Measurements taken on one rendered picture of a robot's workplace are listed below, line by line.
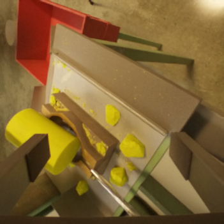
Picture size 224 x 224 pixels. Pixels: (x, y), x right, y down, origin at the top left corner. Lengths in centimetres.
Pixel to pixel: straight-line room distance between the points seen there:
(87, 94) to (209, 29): 104
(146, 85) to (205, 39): 103
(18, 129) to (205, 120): 28
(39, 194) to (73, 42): 31
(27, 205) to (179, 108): 33
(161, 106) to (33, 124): 20
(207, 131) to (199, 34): 103
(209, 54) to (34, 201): 116
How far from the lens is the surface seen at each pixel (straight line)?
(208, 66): 121
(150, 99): 23
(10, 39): 266
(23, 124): 29
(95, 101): 29
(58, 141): 26
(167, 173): 25
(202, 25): 125
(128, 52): 51
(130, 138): 24
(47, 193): 40
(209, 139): 26
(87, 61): 30
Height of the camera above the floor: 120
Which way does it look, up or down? 48 degrees down
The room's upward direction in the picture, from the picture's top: 108 degrees counter-clockwise
